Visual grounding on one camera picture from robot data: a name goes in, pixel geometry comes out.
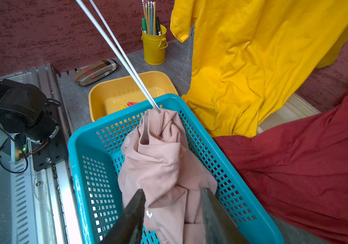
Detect pencils bundle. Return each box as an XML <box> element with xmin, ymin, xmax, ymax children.
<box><xmin>141</xmin><ymin>0</ymin><xmax>162</xmax><ymax>36</ymax></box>

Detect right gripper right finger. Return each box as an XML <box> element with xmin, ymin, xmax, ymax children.
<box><xmin>201</xmin><ymin>188</ymin><xmax>249</xmax><ymax>244</ymax></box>

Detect pink printed t-shirt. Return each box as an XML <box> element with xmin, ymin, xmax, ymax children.
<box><xmin>118</xmin><ymin>109</ymin><xmax>217</xmax><ymax>244</ymax></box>

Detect teal plastic basket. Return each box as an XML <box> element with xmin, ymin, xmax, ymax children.
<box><xmin>68</xmin><ymin>94</ymin><xmax>284</xmax><ymax>244</ymax></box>

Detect yellow plastic tray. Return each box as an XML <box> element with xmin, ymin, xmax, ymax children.
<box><xmin>89</xmin><ymin>71</ymin><xmax>178</xmax><ymax>122</ymax></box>

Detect aluminium mounting rail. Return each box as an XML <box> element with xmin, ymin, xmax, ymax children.
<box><xmin>0</xmin><ymin>65</ymin><xmax>83</xmax><ymax>244</ymax></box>

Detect wooden clothes rack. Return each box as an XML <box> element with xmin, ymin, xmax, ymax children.
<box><xmin>257</xmin><ymin>93</ymin><xmax>320</xmax><ymax>134</ymax></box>

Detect yellow pencil cup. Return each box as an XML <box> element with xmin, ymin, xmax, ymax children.
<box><xmin>141</xmin><ymin>25</ymin><xmax>168</xmax><ymax>66</ymax></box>

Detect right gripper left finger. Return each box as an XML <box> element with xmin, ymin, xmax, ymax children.
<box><xmin>100</xmin><ymin>189</ymin><xmax>146</xmax><ymax>244</ymax></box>

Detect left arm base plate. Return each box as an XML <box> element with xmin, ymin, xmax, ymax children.
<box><xmin>29</xmin><ymin>99</ymin><xmax>67</xmax><ymax>172</ymax></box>

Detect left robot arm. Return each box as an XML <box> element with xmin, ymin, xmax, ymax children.
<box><xmin>0</xmin><ymin>79</ymin><xmax>61</xmax><ymax>143</ymax></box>

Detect plaid pencil case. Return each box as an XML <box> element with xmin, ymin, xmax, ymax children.
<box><xmin>73</xmin><ymin>59</ymin><xmax>118</xmax><ymax>86</ymax></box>

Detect dark red t-shirt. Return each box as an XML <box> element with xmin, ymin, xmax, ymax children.
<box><xmin>215</xmin><ymin>90</ymin><xmax>348</xmax><ymax>244</ymax></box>

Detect white wire hanger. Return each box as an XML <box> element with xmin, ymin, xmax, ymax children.
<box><xmin>76</xmin><ymin>0</ymin><xmax>161</xmax><ymax>113</ymax></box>

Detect yellow t-shirt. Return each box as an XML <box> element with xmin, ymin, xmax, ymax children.
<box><xmin>170</xmin><ymin>1</ymin><xmax>348</xmax><ymax>137</ymax></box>

